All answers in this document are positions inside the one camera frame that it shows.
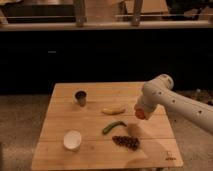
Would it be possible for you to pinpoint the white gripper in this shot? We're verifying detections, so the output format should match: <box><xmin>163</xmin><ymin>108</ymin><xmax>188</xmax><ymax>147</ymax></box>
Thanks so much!
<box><xmin>134</xmin><ymin>95</ymin><xmax>157</xmax><ymax>115</ymax></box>

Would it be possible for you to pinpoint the red apple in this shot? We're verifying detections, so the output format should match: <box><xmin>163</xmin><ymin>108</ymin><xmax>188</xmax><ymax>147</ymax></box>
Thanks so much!
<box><xmin>135</xmin><ymin>109</ymin><xmax>145</xmax><ymax>120</ymax></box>

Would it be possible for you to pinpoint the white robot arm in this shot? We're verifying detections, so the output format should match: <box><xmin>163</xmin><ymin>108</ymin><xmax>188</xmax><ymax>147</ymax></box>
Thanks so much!
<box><xmin>134</xmin><ymin>74</ymin><xmax>213</xmax><ymax>135</ymax></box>

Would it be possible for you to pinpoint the metal cup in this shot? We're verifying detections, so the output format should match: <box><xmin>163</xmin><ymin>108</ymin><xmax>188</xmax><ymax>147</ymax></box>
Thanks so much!
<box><xmin>75</xmin><ymin>91</ymin><xmax>87</xmax><ymax>106</ymax></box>

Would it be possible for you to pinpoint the yellow banana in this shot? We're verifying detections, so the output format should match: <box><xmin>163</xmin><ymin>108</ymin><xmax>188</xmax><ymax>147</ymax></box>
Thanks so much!
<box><xmin>101</xmin><ymin>106</ymin><xmax>125</xmax><ymax>115</ymax></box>

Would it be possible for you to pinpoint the dark grape bunch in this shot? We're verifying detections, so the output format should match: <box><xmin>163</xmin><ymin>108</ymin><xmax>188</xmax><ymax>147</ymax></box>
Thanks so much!
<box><xmin>112</xmin><ymin>136</ymin><xmax>140</xmax><ymax>151</ymax></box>

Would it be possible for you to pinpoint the long wooden counter shelf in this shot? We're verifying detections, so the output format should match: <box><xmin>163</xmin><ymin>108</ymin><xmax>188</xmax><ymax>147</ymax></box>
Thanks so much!
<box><xmin>0</xmin><ymin>20</ymin><xmax>213</xmax><ymax>31</ymax></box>

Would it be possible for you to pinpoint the white bowl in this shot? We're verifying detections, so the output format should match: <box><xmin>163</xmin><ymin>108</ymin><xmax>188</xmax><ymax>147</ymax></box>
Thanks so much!
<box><xmin>63</xmin><ymin>130</ymin><xmax>82</xmax><ymax>151</ymax></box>

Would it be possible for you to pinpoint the right metal post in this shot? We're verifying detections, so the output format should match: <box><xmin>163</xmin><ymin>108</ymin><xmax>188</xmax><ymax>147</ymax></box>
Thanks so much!
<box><xmin>131</xmin><ymin>0</ymin><xmax>143</xmax><ymax>26</ymax></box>

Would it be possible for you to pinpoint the metal post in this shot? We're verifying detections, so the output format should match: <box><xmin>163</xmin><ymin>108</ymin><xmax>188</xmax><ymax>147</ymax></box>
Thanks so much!
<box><xmin>73</xmin><ymin>0</ymin><xmax>86</xmax><ymax>27</ymax></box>
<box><xmin>131</xmin><ymin>0</ymin><xmax>143</xmax><ymax>26</ymax></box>

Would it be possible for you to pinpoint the left metal post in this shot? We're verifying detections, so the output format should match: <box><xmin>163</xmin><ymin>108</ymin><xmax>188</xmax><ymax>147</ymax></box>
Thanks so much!
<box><xmin>73</xmin><ymin>0</ymin><xmax>86</xmax><ymax>27</ymax></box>

